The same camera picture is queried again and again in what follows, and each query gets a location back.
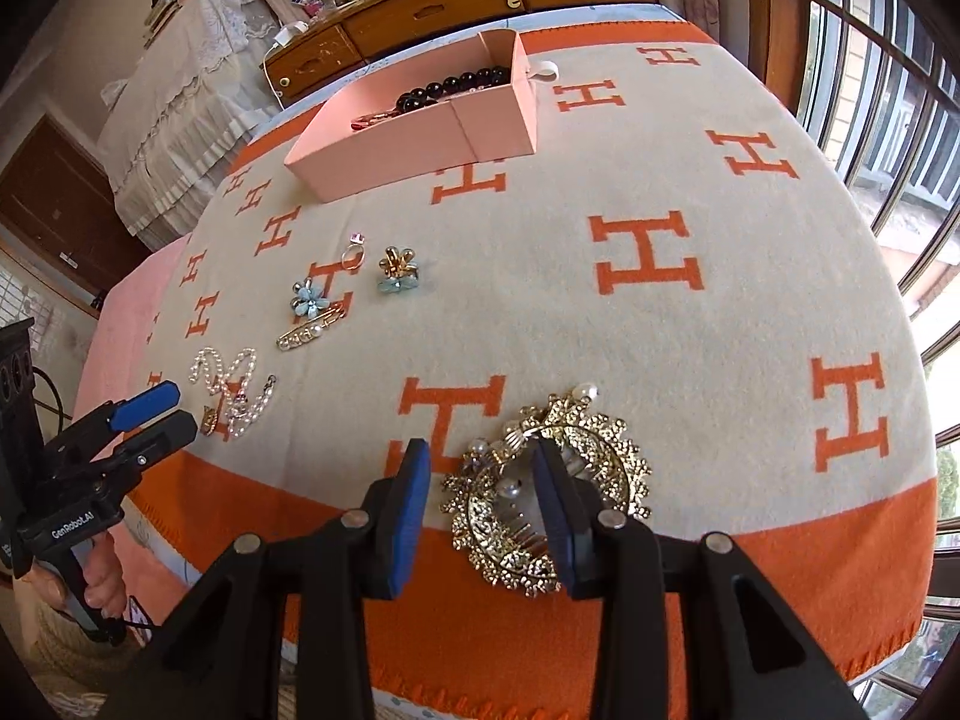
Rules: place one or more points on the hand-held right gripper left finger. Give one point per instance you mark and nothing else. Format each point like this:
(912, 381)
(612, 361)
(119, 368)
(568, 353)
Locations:
(411, 519)

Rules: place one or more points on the pink bedsheet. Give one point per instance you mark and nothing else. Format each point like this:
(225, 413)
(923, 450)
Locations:
(124, 330)

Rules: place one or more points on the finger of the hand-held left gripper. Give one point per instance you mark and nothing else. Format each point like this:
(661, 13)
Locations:
(161, 431)
(146, 397)

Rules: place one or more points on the brown wooden door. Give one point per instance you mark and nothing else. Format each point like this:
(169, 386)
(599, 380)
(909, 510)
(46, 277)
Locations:
(60, 202)

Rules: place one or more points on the wooden dresser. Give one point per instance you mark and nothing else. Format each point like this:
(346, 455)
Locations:
(420, 11)

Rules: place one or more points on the gold crown hair comb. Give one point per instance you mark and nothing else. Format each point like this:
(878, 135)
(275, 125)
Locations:
(585, 457)

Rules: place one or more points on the gold and blue flower clip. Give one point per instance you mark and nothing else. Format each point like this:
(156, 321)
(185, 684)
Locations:
(396, 274)

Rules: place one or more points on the white lace cover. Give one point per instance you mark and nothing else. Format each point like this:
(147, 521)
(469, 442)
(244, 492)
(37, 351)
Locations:
(172, 105)

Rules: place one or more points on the pink cardboard box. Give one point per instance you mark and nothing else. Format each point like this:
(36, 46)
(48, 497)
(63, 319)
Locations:
(390, 142)

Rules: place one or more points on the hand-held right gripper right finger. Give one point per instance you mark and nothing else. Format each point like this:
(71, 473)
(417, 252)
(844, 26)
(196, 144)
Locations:
(559, 534)

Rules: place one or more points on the white ribbon pull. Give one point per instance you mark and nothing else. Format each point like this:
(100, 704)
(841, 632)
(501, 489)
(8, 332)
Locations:
(544, 75)

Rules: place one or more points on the orange and beige patterned blanket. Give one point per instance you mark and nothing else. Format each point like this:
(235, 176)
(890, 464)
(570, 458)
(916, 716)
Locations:
(675, 390)

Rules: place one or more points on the person's left hand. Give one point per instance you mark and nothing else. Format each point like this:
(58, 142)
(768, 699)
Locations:
(101, 586)

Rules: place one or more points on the woven straw cushion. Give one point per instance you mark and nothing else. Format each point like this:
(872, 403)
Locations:
(67, 667)

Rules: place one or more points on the blue flower brooch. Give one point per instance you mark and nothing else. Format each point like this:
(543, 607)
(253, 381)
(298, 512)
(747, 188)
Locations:
(307, 298)

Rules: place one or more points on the gold pearl hairpin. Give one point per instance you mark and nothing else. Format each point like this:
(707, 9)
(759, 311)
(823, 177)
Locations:
(311, 330)

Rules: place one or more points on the window with metal grille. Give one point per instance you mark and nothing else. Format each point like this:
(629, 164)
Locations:
(885, 75)

